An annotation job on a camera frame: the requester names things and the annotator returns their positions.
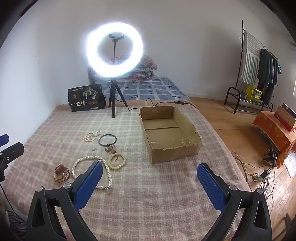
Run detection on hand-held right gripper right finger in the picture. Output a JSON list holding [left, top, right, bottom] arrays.
[[196, 163, 273, 241]]

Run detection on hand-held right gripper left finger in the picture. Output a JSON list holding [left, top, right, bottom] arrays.
[[25, 161, 103, 241]]

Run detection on large twisted pearl necklace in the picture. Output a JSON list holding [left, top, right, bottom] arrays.
[[72, 156, 113, 190]]

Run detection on brown leather wristwatch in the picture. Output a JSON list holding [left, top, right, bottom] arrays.
[[54, 164, 70, 184]]

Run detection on cream bead bracelet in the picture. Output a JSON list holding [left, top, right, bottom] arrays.
[[109, 153, 127, 171]]

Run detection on small pearl necklace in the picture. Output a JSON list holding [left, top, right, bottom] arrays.
[[82, 131, 101, 142]]

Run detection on cardboard box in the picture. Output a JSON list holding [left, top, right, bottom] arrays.
[[139, 106, 202, 164]]

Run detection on black bangle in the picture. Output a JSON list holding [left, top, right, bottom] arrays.
[[99, 134, 117, 146]]

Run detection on white power strip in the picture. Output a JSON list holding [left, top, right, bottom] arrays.
[[253, 171, 271, 182]]

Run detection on black clamp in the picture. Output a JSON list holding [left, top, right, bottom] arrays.
[[264, 149, 278, 167]]

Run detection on grey cloth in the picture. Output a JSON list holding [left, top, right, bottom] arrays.
[[7, 209, 29, 241]]

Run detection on orange covered table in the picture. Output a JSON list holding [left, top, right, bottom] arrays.
[[252, 111, 296, 168]]

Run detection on white paper sheet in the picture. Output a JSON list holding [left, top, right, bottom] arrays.
[[283, 153, 296, 178]]

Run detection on black snack bag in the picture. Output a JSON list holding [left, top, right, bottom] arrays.
[[68, 84, 106, 112]]

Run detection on black tripod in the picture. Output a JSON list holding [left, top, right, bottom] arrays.
[[107, 78, 129, 118]]

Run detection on black clothes rack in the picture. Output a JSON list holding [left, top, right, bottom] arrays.
[[224, 20, 281, 114]]

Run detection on red box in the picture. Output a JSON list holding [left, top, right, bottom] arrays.
[[274, 112, 293, 131]]

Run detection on yellow box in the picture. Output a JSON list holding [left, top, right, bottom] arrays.
[[245, 85, 262, 103]]

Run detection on blue patterned bedsheet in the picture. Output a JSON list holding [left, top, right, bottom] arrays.
[[100, 76, 191, 107]]

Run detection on dark hanging clothes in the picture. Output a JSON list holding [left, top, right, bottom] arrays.
[[257, 49, 279, 105]]

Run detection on folded floral quilt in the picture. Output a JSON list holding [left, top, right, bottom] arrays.
[[104, 55, 158, 82]]

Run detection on striped towel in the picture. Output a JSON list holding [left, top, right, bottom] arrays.
[[240, 31, 261, 86]]

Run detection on black phone holder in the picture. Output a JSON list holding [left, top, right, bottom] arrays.
[[109, 33, 124, 66]]

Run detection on tangle of floor cables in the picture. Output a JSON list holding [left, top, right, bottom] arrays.
[[231, 151, 278, 209]]

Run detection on black cable with remote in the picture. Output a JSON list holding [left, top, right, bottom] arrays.
[[128, 98, 197, 112]]

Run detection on white ring light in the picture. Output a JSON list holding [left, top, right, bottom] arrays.
[[86, 22, 144, 78]]

